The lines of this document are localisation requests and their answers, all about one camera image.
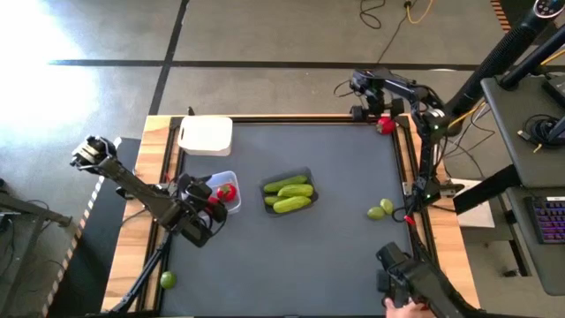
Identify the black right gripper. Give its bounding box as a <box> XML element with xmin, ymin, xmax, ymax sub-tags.
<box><xmin>350</xmin><ymin>67</ymin><xmax>406</xmax><ymax>124</ymax></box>

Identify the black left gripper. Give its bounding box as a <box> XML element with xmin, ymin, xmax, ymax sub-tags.
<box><xmin>177</xmin><ymin>172</ymin><xmax>229</xmax><ymax>224</ymax></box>

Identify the clear plastic bin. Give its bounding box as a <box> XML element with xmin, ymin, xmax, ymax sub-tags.
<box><xmin>203</xmin><ymin>170</ymin><xmax>243</xmax><ymax>216</ymax></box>

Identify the black tray with cucumbers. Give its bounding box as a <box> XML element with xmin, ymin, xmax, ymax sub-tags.
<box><xmin>259</xmin><ymin>166</ymin><xmax>320</xmax><ymax>219</ymax></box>

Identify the black platform with striped edge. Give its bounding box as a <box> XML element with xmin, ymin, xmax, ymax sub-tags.
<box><xmin>41</xmin><ymin>136</ymin><xmax>142</xmax><ymax>318</ymax></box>

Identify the grey table mat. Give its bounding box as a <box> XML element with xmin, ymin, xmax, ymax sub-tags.
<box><xmin>161</xmin><ymin>121</ymin><xmax>425</xmax><ymax>317</ymax></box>

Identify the grey side desk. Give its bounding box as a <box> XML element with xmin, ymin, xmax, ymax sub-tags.
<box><xmin>479</xmin><ymin>72</ymin><xmax>565</xmax><ymax>189</ymax></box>

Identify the black tower fan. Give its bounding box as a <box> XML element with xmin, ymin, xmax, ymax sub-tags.
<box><xmin>436</xmin><ymin>0</ymin><xmax>565</xmax><ymax>136</ymax></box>

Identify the black crossbar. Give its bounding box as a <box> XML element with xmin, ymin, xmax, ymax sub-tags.
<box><xmin>453</xmin><ymin>164</ymin><xmax>524</xmax><ymax>216</ymax></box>

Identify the white box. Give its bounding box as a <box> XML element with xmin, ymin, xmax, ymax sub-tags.
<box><xmin>448</xmin><ymin>178</ymin><xmax>496</xmax><ymax>230</ymax></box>

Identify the black slanted pole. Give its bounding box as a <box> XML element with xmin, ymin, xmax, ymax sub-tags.
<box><xmin>500</xmin><ymin>24</ymin><xmax>565</xmax><ymax>90</ymax></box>

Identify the grey metal stand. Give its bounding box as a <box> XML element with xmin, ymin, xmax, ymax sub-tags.
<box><xmin>0</xmin><ymin>176</ymin><xmax>74</xmax><ymax>318</ymax></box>

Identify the backlit black keyboard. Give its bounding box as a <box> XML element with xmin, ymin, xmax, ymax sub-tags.
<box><xmin>524</xmin><ymin>195</ymin><xmax>565</xmax><ymax>246</ymax></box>

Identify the person's hand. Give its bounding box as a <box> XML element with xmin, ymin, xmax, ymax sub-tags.
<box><xmin>383</xmin><ymin>298</ymin><xmax>436</xmax><ymax>318</ymax></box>

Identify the grey keyboard desk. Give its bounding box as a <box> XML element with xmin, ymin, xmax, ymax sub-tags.
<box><xmin>505</xmin><ymin>185</ymin><xmax>565</xmax><ymax>298</ymax></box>

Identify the yellow floor cable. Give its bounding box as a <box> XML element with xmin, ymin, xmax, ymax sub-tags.
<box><xmin>404</xmin><ymin>0</ymin><xmax>436</xmax><ymax>26</ymax></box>

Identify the coiled black cable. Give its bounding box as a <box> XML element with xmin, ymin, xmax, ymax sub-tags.
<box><xmin>520</xmin><ymin>113</ymin><xmax>565</xmax><ymax>150</ymax></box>

